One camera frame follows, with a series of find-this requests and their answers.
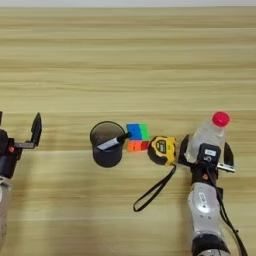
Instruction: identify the yellow black tape measure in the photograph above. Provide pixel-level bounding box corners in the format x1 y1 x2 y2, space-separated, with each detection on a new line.
133 135 178 213

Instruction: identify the right gripper labelled black box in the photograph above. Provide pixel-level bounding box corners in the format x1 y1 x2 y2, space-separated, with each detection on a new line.
197 143 222 165

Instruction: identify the black and white marker pen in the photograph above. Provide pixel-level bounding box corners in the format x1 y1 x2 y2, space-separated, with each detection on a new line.
96 131 133 152

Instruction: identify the colourful puzzle cube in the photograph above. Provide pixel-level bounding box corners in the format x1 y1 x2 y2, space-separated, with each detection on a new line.
125 123 151 153

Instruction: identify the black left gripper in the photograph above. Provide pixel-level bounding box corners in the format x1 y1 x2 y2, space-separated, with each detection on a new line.
0 111 43 180

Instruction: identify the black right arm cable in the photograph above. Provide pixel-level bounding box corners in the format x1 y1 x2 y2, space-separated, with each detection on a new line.
206 165 249 256

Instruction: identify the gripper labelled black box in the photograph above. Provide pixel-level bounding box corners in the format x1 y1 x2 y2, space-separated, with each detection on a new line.
0 129 10 153
197 143 222 165

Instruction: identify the black mesh pen cup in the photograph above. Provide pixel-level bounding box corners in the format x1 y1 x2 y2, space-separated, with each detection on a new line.
89 120 127 169

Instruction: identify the clear bottle with red cap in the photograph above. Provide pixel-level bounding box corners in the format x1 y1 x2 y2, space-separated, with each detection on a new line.
184 111 232 165

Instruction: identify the left gripper labelled black box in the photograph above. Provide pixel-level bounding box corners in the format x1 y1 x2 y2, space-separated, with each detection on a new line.
0 129 10 153

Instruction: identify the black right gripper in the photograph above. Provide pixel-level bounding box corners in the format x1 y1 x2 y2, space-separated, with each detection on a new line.
177 134 237 186

